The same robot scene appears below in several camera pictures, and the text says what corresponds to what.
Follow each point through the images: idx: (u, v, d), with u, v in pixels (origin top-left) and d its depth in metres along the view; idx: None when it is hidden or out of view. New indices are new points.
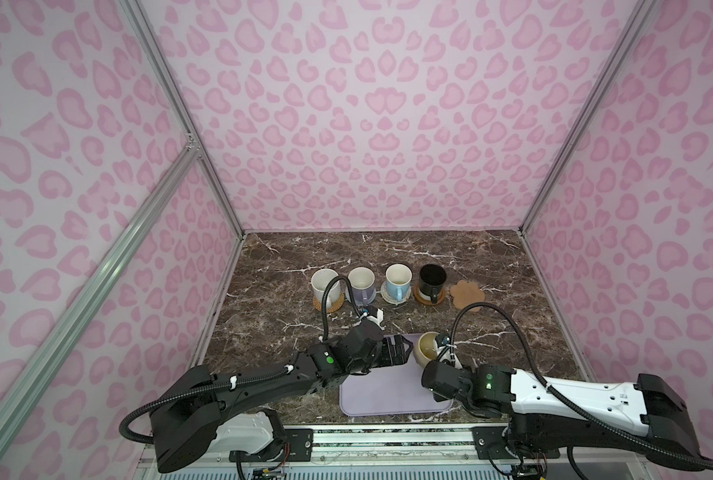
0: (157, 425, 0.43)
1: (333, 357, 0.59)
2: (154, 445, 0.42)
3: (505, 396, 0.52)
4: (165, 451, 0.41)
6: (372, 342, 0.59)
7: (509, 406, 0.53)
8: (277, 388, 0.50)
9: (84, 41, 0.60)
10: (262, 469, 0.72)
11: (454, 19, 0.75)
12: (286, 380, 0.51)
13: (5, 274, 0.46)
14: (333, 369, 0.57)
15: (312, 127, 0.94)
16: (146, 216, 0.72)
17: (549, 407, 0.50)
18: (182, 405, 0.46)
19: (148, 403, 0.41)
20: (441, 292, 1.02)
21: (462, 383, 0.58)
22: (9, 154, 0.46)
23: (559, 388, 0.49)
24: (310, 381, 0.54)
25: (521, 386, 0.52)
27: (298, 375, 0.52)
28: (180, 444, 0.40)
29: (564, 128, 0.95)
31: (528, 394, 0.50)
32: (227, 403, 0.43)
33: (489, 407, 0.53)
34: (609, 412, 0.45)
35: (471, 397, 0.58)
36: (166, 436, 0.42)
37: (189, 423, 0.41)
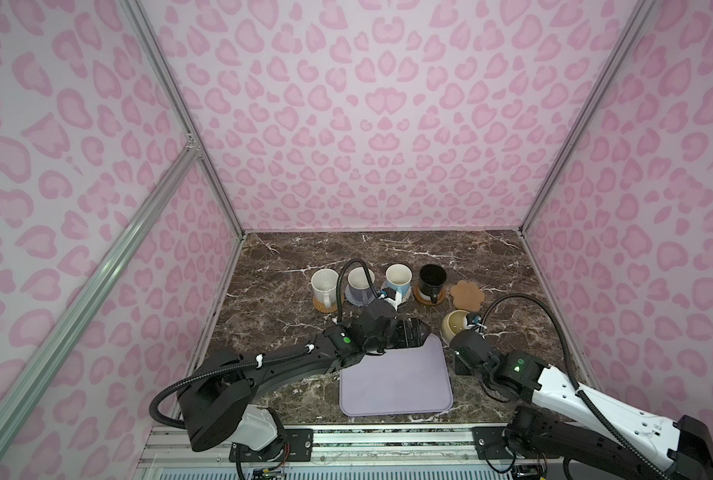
0: (186, 408, 0.44)
1: (349, 338, 0.60)
2: (187, 426, 0.43)
3: (530, 382, 0.52)
4: (197, 430, 0.42)
6: (385, 320, 0.60)
7: (530, 395, 0.54)
8: (299, 367, 0.51)
9: (84, 41, 0.60)
10: (262, 469, 0.72)
11: (454, 19, 0.75)
12: (307, 358, 0.52)
13: (5, 273, 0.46)
14: (351, 349, 0.58)
15: (312, 127, 0.94)
16: (146, 215, 0.72)
17: (571, 411, 0.50)
18: (209, 385, 0.46)
19: (178, 383, 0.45)
20: (441, 292, 1.02)
21: (490, 358, 0.59)
22: (9, 154, 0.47)
23: (590, 396, 0.48)
24: (329, 359, 0.55)
25: (552, 385, 0.51)
27: (320, 354, 0.54)
28: (214, 421, 0.41)
29: (564, 128, 0.95)
31: (556, 391, 0.50)
32: (255, 380, 0.44)
33: (509, 385, 0.54)
34: (634, 435, 0.44)
35: (495, 371, 0.59)
36: (199, 415, 0.42)
37: (219, 401, 0.41)
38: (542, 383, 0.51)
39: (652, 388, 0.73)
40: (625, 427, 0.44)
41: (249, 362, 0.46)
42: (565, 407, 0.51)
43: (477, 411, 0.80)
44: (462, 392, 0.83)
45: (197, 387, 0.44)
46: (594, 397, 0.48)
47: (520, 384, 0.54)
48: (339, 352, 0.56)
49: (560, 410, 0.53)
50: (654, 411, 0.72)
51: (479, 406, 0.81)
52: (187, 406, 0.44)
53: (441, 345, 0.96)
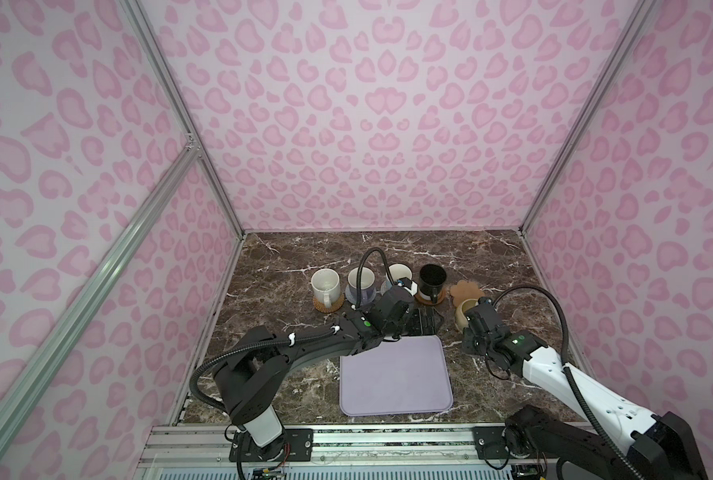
0: (223, 386, 0.46)
1: (370, 321, 0.63)
2: (226, 402, 0.45)
3: (523, 351, 0.56)
4: (234, 405, 0.44)
6: (405, 303, 0.63)
7: (522, 369, 0.58)
8: (328, 346, 0.53)
9: (84, 41, 0.60)
10: (262, 469, 0.72)
11: (454, 19, 0.75)
12: (332, 339, 0.54)
13: (6, 273, 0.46)
14: (372, 332, 0.60)
15: (312, 127, 0.94)
16: (146, 215, 0.72)
17: (555, 388, 0.53)
18: (243, 364, 0.48)
19: (214, 361, 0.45)
20: (441, 292, 1.02)
21: (496, 329, 0.63)
22: (9, 154, 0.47)
23: (576, 374, 0.50)
24: (357, 340, 0.58)
25: (543, 361, 0.53)
27: (344, 336, 0.56)
28: (251, 395, 0.43)
29: (564, 128, 0.95)
31: (544, 365, 0.53)
32: (290, 358, 0.46)
33: (504, 356, 0.59)
34: (605, 414, 0.45)
35: (497, 339, 0.63)
36: (235, 390, 0.45)
37: (258, 375, 0.44)
38: (535, 356, 0.55)
39: (652, 388, 0.73)
40: (599, 405, 0.46)
41: (282, 340, 0.48)
42: (549, 383, 0.54)
43: (477, 411, 0.80)
44: (462, 392, 0.83)
45: (233, 366, 0.47)
46: (583, 378, 0.49)
47: (513, 355, 0.58)
48: (359, 334, 0.58)
49: (548, 388, 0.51)
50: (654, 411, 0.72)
51: (479, 406, 0.81)
52: (224, 384, 0.46)
53: (441, 344, 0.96)
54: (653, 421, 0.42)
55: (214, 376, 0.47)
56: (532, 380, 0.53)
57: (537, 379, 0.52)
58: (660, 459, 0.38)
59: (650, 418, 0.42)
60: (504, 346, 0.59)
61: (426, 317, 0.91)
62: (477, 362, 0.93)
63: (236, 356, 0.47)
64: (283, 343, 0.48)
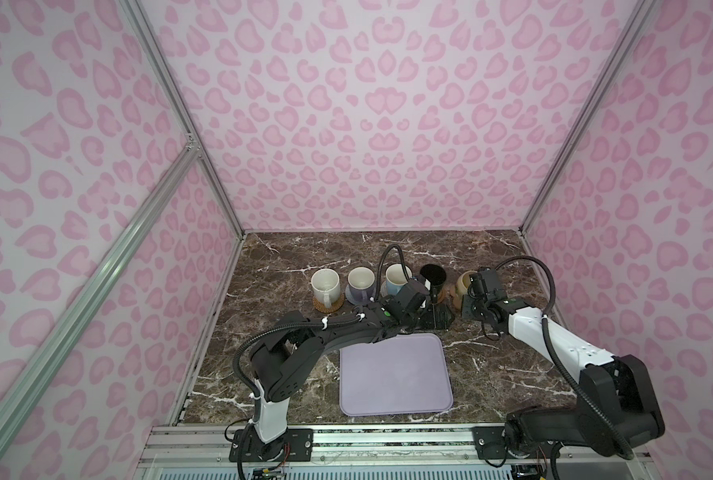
0: (261, 367, 0.49)
1: (389, 311, 0.66)
2: (264, 381, 0.48)
3: (512, 308, 0.61)
4: (273, 385, 0.47)
6: (421, 296, 0.67)
7: (508, 325, 0.64)
8: (355, 332, 0.57)
9: (84, 41, 0.60)
10: (262, 469, 0.72)
11: (454, 19, 0.75)
12: (358, 326, 0.57)
13: (6, 273, 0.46)
14: (391, 321, 0.63)
15: (312, 127, 0.94)
16: (145, 216, 0.72)
17: (530, 336, 0.59)
18: (279, 346, 0.51)
19: (254, 339, 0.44)
20: (441, 292, 1.02)
21: (495, 292, 0.68)
22: (9, 154, 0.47)
23: (552, 324, 0.54)
24: (382, 326, 0.61)
25: (525, 314, 0.59)
27: (369, 323, 0.59)
28: (290, 374, 0.46)
29: (564, 128, 0.95)
31: (526, 317, 0.58)
32: (325, 339, 0.50)
33: (494, 314, 0.66)
34: (568, 352, 0.50)
35: (492, 298, 0.70)
36: (273, 370, 0.48)
37: (295, 355, 0.47)
38: (520, 312, 0.60)
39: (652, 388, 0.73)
40: (564, 347, 0.50)
41: (316, 323, 0.52)
42: (525, 332, 0.60)
43: (477, 411, 0.80)
44: (462, 392, 0.83)
45: (271, 347, 0.51)
46: (557, 329, 0.53)
47: (502, 313, 0.63)
48: (382, 322, 0.62)
49: (525, 339, 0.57)
50: None
51: (479, 406, 0.81)
52: (262, 365, 0.49)
53: (441, 344, 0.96)
54: (610, 358, 0.45)
55: (251, 359, 0.51)
56: (514, 333, 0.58)
57: (519, 333, 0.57)
58: (606, 384, 0.42)
59: (608, 357, 0.45)
60: (496, 305, 0.65)
61: (441, 312, 0.74)
62: (477, 362, 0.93)
63: (275, 337, 0.50)
64: (317, 326, 0.51)
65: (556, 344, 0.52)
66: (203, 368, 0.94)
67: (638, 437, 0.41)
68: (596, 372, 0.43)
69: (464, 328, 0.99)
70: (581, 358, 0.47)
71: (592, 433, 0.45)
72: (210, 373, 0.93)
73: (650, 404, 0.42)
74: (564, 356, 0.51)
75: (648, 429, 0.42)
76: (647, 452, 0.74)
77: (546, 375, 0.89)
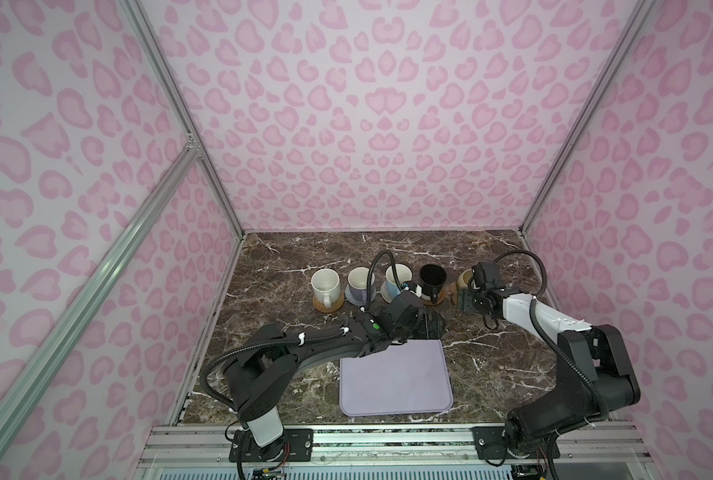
0: (233, 382, 0.46)
1: (379, 324, 0.62)
2: (235, 398, 0.45)
3: (507, 294, 0.66)
4: (243, 403, 0.44)
6: (413, 308, 0.63)
7: (503, 309, 0.68)
8: (333, 347, 0.53)
9: (84, 41, 0.60)
10: (262, 469, 0.72)
11: (454, 19, 0.75)
12: (341, 340, 0.54)
13: (5, 274, 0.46)
14: (380, 334, 0.60)
15: (312, 127, 0.94)
16: (146, 216, 0.72)
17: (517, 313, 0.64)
18: (253, 361, 0.49)
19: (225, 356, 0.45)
20: (441, 292, 1.02)
21: (494, 282, 0.73)
22: (10, 154, 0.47)
23: (539, 302, 0.59)
24: (368, 341, 0.58)
25: (516, 297, 0.64)
27: (353, 337, 0.56)
28: (260, 393, 0.43)
29: (564, 128, 0.95)
31: (516, 298, 0.64)
32: (299, 357, 0.47)
33: (489, 301, 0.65)
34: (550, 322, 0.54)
35: (489, 286, 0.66)
36: (244, 387, 0.45)
37: (267, 374, 0.44)
38: (513, 297, 0.64)
39: (653, 387, 0.73)
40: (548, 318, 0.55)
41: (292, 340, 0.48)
42: (514, 311, 0.65)
43: (477, 411, 0.80)
44: (462, 392, 0.83)
45: (243, 362, 0.48)
46: (542, 303, 0.59)
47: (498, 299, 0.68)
48: (368, 337, 0.58)
49: (516, 320, 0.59)
50: (655, 411, 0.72)
51: (479, 406, 0.81)
52: (234, 380, 0.46)
53: (441, 345, 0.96)
54: (588, 327, 0.48)
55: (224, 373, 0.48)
56: (507, 313, 0.67)
57: (512, 314, 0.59)
58: (581, 346, 0.45)
59: (586, 326, 0.49)
60: (493, 293, 0.69)
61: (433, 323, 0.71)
62: (477, 362, 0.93)
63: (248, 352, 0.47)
64: (293, 343, 0.48)
65: (540, 317, 0.57)
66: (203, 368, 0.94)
67: (612, 396, 0.44)
68: (572, 336, 0.46)
69: (464, 328, 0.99)
70: (561, 325, 0.51)
71: (572, 396, 0.48)
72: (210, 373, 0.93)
73: (624, 369, 0.47)
74: (546, 325, 0.56)
75: (622, 391, 0.44)
76: (647, 452, 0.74)
77: (546, 375, 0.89)
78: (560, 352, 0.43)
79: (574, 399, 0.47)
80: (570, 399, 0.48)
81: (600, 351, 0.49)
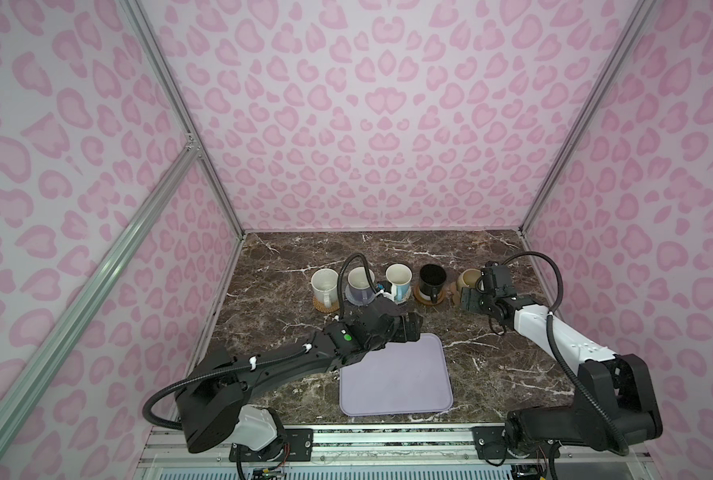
0: (184, 410, 0.44)
1: (351, 335, 0.58)
2: (184, 428, 0.43)
3: (519, 304, 0.62)
4: (192, 434, 0.41)
6: (389, 317, 0.59)
7: (514, 320, 0.64)
8: (297, 367, 0.50)
9: (84, 41, 0.60)
10: (262, 469, 0.72)
11: (454, 19, 0.75)
12: (305, 358, 0.51)
13: (5, 274, 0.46)
14: (352, 346, 0.56)
15: (312, 127, 0.94)
16: (146, 215, 0.72)
17: (535, 331, 0.59)
18: (205, 388, 0.46)
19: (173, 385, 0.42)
20: (441, 292, 1.02)
21: (504, 287, 0.69)
22: (9, 154, 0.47)
23: (557, 321, 0.55)
24: (343, 354, 0.55)
25: (531, 310, 0.59)
27: (318, 353, 0.52)
28: (208, 424, 0.40)
29: (564, 128, 0.95)
31: (531, 312, 0.59)
32: (249, 383, 0.43)
33: (500, 308, 0.67)
34: (570, 347, 0.50)
35: (500, 294, 0.71)
36: (194, 417, 0.42)
37: (214, 403, 0.41)
38: (527, 309, 0.60)
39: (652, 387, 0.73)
40: (567, 342, 0.51)
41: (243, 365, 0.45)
42: (528, 328, 0.61)
43: (477, 411, 0.80)
44: (462, 392, 0.83)
45: (193, 390, 0.45)
46: (560, 322, 0.54)
47: (509, 309, 0.64)
48: (339, 351, 0.54)
49: (531, 337, 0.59)
50: None
51: (479, 406, 0.81)
52: (185, 408, 0.44)
53: (441, 344, 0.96)
54: (611, 357, 0.45)
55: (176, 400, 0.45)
56: (519, 327, 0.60)
57: (525, 330, 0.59)
58: (604, 379, 0.42)
59: (609, 355, 0.45)
60: (503, 301, 0.65)
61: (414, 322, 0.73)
62: (477, 362, 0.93)
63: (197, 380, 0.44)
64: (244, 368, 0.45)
65: (558, 340, 0.53)
66: None
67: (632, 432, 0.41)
68: (594, 368, 0.43)
69: (464, 328, 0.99)
70: (581, 353, 0.47)
71: (587, 428, 0.45)
72: None
73: (648, 404, 0.42)
74: (564, 349, 0.51)
75: (644, 427, 0.42)
76: (647, 452, 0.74)
77: (546, 375, 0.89)
78: (582, 388, 0.45)
79: (592, 433, 0.44)
80: (586, 429, 0.45)
81: (622, 381, 0.46)
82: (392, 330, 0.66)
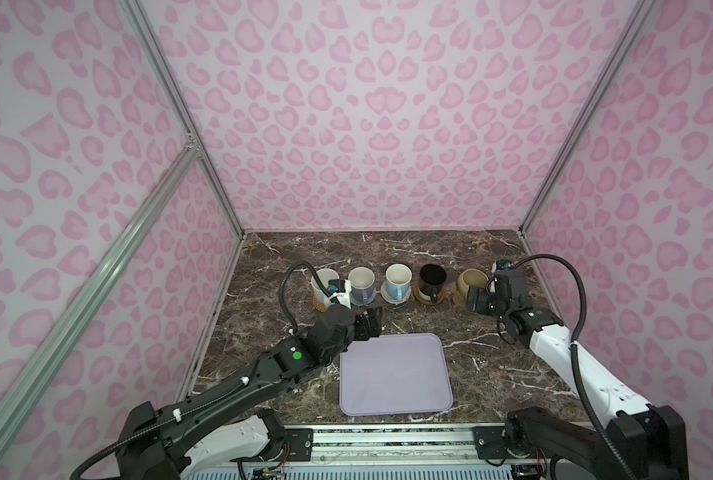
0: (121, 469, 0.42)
1: (301, 352, 0.54)
2: None
3: (538, 323, 0.56)
4: None
6: (341, 328, 0.54)
7: (530, 339, 0.59)
8: (240, 404, 0.47)
9: (84, 41, 0.60)
10: (262, 469, 0.72)
11: (454, 19, 0.75)
12: (245, 391, 0.47)
13: (5, 274, 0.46)
14: (304, 363, 0.52)
15: (312, 127, 0.94)
16: (146, 215, 0.72)
17: (556, 361, 0.54)
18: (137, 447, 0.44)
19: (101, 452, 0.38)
20: (441, 292, 1.02)
21: (519, 298, 0.63)
22: (9, 154, 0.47)
23: (583, 354, 0.49)
24: (294, 374, 0.51)
25: (553, 335, 0.54)
27: (259, 384, 0.48)
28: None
29: (564, 128, 0.95)
31: (552, 338, 0.54)
32: (173, 438, 0.41)
33: (516, 323, 0.60)
34: (599, 392, 0.45)
35: (515, 307, 0.63)
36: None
37: (139, 466, 0.38)
38: (544, 328, 0.55)
39: (652, 388, 0.73)
40: (593, 383, 0.46)
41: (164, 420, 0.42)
42: (550, 356, 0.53)
43: (477, 411, 0.80)
44: (462, 392, 0.83)
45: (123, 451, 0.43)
46: (585, 353, 0.50)
47: (525, 325, 0.59)
48: (287, 374, 0.50)
49: (554, 366, 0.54)
50: None
51: (479, 406, 0.81)
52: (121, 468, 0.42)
53: (441, 344, 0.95)
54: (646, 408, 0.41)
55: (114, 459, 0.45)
56: (536, 350, 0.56)
57: (545, 356, 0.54)
58: (637, 437, 0.38)
59: (644, 406, 0.41)
60: (519, 315, 0.60)
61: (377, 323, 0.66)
62: (477, 362, 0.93)
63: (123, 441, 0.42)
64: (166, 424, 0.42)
65: (586, 380, 0.47)
66: (203, 368, 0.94)
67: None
68: (628, 425, 0.39)
69: (464, 328, 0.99)
70: (610, 398, 0.43)
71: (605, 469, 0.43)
72: (210, 373, 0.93)
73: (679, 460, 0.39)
74: (591, 391, 0.46)
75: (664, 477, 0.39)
76: None
77: (546, 375, 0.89)
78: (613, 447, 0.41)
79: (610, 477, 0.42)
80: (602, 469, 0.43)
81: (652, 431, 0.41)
82: (347, 337, 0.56)
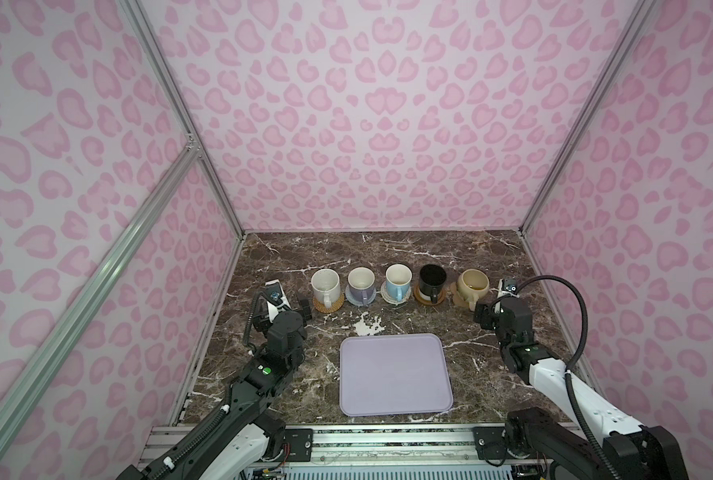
0: None
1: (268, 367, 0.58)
2: None
3: (534, 358, 0.59)
4: None
6: (293, 332, 0.57)
7: (528, 374, 0.62)
8: (229, 431, 0.49)
9: (84, 41, 0.60)
10: (262, 469, 0.72)
11: (454, 19, 0.75)
12: (228, 418, 0.49)
13: (6, 273, 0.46)
14: (273, 377, 0.56)
15: (312, 127, 0.94)
16: (147, 215, 0.73)
17: (553, 391, 0.56)
18: None
19: None
20: (441, 292, 1.02)
21: (521, 334, 0.65)
22: (9, 154, 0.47)
23: (578, 382, 0.52)
24: (269, 388, 0.55)
25: (548, 366, 0.57)
27: (241, 406, 0.51)
28: None
29: (564, 128, 0.95)
31: (547, 369, 0.57)
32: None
33: (513, 360, 0.64)
34: (592, 415, 0.47)
35: (516, 344, 0.66)
36: None
37: None
38: (540, 362, 0.58)
39: (652, 388, 0.73)
40: (589, 408, 0.48)
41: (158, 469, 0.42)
42: (546, 387, 0.57)
43: (477, 412, 0.80)
44: (462, 392, 0.83)
45: None
46: (579, 383, 0.52)
47: (522, 362, 0.62)
48: (263, 390, 0.54)
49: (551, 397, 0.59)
50: (655, 412, 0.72)
51: (479, 406, 0.81)
52: None
53: (441, 344, 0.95)
54: (637, 430, 0.42)
55: None
56: (535, 383, 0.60)
57: (541, 385, 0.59)
58: (631, 456, 0.39)
59: (636, 427, 0.43)
60: (518, 353, 0.63)
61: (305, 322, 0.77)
62: (477, 362, 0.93)
63: None
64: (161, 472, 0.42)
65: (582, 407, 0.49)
66: (203, 368, 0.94)
67: None
68: (619, 441, 0.41)
69: (464, 328, 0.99)
70: (604, 422, 0.45)
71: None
72: (210, 373, 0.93)
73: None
74: (588, 416, 0.48)
75: None
76: None
77: None
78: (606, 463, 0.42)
79: None
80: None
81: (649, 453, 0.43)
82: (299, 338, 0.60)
